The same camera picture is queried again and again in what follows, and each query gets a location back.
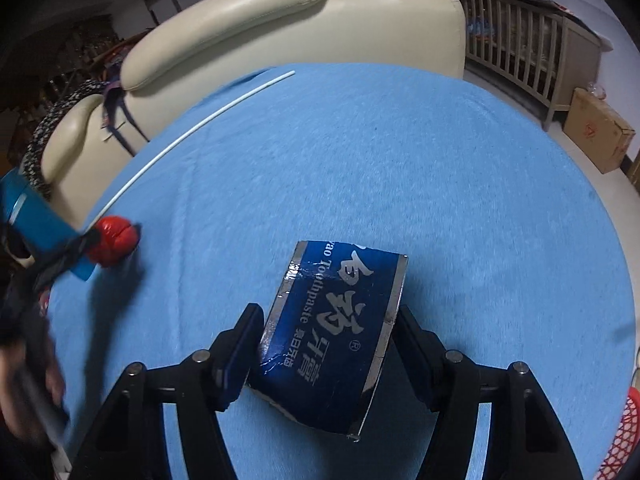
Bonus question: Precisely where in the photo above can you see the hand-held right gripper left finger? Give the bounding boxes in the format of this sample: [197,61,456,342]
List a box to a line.
[67,303,265,480]

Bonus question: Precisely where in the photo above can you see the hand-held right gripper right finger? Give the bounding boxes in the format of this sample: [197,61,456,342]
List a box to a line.
[394,304,584,480]

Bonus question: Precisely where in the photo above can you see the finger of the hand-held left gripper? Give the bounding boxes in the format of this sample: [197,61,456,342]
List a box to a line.
[30,227,103,293]

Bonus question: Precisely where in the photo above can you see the red wrapper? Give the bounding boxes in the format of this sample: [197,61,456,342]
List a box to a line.
[95,216,141,267]

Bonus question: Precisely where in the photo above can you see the small blue silver-lined carton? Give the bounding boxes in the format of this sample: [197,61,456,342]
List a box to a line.
[247,240,409,443]

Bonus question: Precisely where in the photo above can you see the person's left hand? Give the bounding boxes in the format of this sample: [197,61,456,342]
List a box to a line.
[0,332,68,443]

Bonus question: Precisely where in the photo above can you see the blue thermos bottle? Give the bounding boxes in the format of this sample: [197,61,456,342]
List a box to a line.
[0,169,81,251]

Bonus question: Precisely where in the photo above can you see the black white dotted cloth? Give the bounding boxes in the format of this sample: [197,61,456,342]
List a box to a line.
[22,79,108,196]

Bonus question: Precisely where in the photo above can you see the blue tablecloth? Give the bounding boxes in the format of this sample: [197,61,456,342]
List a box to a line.
[47,62,631,480]

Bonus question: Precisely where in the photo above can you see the red plastic mesh basket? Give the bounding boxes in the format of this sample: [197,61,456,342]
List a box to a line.
[595,392,640,480]

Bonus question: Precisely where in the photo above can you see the thin white rod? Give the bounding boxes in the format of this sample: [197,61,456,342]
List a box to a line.
[82,71,297,228]

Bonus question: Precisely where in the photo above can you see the brown cardboard box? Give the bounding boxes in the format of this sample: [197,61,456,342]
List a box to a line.
[564,87,637,175]

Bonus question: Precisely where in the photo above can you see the cream leather sofa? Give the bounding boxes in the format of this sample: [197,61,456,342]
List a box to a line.
[40,0,467,211]

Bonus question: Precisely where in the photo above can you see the wooden slatted crib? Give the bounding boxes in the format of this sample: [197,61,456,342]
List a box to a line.
[425,0,613,131]

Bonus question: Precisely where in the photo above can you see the colourful strapped bag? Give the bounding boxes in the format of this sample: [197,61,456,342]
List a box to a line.
[97,42,151,156]

